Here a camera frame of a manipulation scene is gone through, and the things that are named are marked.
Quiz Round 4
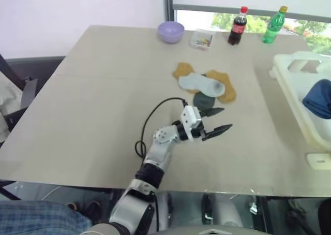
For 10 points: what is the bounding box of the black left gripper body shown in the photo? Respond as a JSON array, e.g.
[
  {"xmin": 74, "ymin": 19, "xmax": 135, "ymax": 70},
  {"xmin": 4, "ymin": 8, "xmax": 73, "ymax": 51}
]
[{"xmin": 192, "ymin": 122, "xmax": 209, "ymax": 142}]

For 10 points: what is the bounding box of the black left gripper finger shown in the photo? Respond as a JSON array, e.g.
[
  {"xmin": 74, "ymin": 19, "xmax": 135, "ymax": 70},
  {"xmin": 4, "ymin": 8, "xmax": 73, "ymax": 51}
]
[
  {"xmin": 201, "ymin": 107, "xmax": 225, "ymax": 118},
  {"xmin": 205, "ymin": 123, "xmax": 234, "ymax": 142}
]

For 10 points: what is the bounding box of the blue sock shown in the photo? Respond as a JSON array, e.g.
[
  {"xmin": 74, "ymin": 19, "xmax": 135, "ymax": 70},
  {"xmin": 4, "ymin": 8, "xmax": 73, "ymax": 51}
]
[{"xmin": 302, "ymin": 79, "xmax": 331, "ymax": 120}]

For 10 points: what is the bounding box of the clear box of coloured clips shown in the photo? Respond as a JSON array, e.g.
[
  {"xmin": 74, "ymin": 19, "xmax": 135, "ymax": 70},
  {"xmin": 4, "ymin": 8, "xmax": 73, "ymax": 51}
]
[{"xmin": 190, "ymin": 28, "xmax": 217, "ymax": 51}]

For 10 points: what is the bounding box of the white plastic basket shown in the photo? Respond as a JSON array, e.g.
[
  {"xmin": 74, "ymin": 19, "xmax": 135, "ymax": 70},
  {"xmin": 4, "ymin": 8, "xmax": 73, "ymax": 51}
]
[{"xmin": 268, "ymin": 51, "xmax": 331, "ymax": 153}]

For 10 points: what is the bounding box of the dark green sock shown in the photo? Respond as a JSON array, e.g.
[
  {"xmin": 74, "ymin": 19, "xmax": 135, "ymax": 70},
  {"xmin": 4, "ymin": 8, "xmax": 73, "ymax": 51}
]
[{"xmin": 193, "ymin": 92, "xmax": 217, "ymax": 110}]

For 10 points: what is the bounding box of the mustard yellow sock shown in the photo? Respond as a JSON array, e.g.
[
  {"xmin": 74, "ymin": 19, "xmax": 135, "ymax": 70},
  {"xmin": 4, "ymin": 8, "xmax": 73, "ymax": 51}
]
[
  {"xmin": 172, "ymin": 62, "xmax": 195, "ymax": 81},
  {"xmin": 205, "ymin": 69, "xmax": 237, "ymax": 104}
]

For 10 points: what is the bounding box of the light grey sock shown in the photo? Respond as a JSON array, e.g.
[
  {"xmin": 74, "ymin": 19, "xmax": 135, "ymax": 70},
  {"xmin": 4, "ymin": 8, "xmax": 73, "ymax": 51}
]
[{"xmin": 178, "ymin": 73, "xmax": 225, "ymax": 98}]

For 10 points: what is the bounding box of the grey rounded robot leg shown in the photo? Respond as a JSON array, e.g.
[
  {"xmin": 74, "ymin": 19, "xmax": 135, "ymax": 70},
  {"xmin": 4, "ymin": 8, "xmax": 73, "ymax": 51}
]
[
  {"xmin": 155, "ymin": 193, "xmax": 173, "ymax": 232},
  {"xmin": 213, "ymin": 195, "xmax": 245, "ymax": 228}
]

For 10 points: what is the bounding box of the cola bottle with red cap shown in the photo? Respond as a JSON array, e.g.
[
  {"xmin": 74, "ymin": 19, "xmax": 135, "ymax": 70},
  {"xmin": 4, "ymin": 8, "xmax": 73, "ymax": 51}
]
[{"xmin": 227, "ymin": 6, "xmax": 249, "ymax": 46}]

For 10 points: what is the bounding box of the purple plastic bowl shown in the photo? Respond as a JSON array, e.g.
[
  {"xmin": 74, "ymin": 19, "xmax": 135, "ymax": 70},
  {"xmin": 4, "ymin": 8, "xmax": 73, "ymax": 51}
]
[{"xmin": 157, "ymin": 21, "xmax": 185, "ymax": 45}]

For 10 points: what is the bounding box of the grey robot torso edge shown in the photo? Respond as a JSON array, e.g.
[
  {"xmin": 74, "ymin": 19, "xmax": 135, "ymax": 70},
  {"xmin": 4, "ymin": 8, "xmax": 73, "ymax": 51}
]
[{"xmin": 155, "ymin": 224, "xmax": 259, "ymax": 235}]

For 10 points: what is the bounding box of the green bottle with yellow cap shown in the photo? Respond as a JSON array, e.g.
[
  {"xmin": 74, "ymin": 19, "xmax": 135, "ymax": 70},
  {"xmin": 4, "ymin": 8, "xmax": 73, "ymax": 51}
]
[{"xmin": 261, "ymin": 5, "xmax": 289, "ymax": 44}]

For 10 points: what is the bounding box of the black shoe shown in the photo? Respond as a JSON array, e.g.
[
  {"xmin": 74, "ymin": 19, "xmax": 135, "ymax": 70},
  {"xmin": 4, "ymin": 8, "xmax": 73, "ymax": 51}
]
[{"xmin": 84, "ymin": 200, "xmax": 104, "ymax": 224}]

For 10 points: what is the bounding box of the dark grey chair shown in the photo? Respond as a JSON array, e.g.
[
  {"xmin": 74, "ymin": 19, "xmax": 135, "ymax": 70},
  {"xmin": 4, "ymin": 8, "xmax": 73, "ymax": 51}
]
[{"xmin": 0, "ymin": 53, "xmax": 66, "ymax": 135}]

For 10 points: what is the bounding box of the person in blue plaid trousers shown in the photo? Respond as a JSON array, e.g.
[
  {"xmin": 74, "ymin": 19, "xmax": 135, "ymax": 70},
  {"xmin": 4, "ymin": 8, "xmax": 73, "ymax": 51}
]
[{"xmin": 0, "ymin": 200, "xmax": 93, "ymax": 235}]

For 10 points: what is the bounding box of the person in beige clothing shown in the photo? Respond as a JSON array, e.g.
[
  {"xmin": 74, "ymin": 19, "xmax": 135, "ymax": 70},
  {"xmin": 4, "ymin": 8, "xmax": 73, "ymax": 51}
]
[{"xmin": 0, "ymin": 70, "xmax": 24, "ymax": 142}]

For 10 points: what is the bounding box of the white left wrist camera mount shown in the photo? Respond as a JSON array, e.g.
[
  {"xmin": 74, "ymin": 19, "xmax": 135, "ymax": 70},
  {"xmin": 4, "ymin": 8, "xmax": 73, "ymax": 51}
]
[{"xmin": 180, "ymin": 106, "xmax": 202, "ymax": 142}]

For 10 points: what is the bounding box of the dark window frame post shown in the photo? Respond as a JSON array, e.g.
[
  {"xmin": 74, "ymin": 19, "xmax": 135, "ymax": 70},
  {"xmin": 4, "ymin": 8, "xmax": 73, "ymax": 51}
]
[{"xmin": 162, "ymin": 0, "xmax": 176, "ymax": 23}]

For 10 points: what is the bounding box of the black metal table frame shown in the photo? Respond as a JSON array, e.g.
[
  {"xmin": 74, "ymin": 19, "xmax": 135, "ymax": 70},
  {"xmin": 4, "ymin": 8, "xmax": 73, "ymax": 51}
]
[{"xmin": 0, "ymin": 180, "xmax": 22, "ymax": 201}]

